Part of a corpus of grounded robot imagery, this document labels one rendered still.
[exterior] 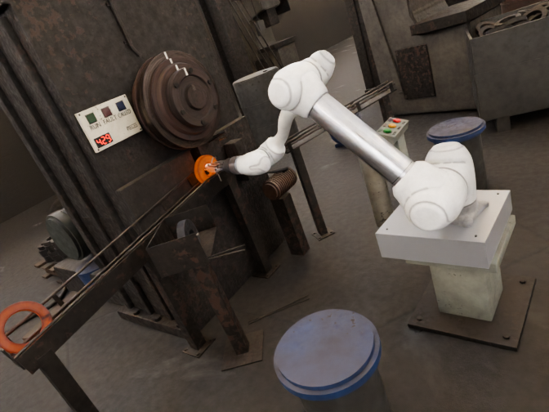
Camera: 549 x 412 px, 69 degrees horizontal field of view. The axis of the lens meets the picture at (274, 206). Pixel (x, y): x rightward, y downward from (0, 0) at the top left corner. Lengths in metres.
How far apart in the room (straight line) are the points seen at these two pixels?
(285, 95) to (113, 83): 0.97
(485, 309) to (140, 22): 2.00
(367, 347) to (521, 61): 2.67
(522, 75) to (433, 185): 2.25
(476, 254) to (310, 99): 0.75
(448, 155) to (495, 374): 0.77
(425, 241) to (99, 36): 1.64
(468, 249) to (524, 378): 0.46
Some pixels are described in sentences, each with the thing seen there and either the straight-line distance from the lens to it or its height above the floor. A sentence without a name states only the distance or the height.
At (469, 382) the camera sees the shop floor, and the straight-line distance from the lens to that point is 1.64.
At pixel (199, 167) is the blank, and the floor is 0.78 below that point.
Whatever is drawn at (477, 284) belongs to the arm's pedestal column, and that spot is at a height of 0.20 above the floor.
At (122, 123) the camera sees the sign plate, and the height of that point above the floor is 1.13.
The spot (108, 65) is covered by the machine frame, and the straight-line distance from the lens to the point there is 2.06.
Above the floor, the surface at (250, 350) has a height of 0.01.
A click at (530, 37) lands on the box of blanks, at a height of 0.64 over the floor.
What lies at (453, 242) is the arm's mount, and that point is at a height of 0.45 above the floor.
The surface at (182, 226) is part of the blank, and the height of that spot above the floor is 0.74.
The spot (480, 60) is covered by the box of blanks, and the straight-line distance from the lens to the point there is 3.41.
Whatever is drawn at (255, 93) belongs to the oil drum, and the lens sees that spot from 4.73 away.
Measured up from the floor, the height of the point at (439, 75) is 0.38.
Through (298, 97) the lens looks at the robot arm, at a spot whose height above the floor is 1.05.
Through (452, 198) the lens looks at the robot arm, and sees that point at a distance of 1.31.
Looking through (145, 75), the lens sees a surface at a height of 1.28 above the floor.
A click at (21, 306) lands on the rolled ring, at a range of 1.76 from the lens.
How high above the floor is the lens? 1.27
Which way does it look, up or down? 23 degrees down
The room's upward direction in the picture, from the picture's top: 21 degrees counter-clockwise
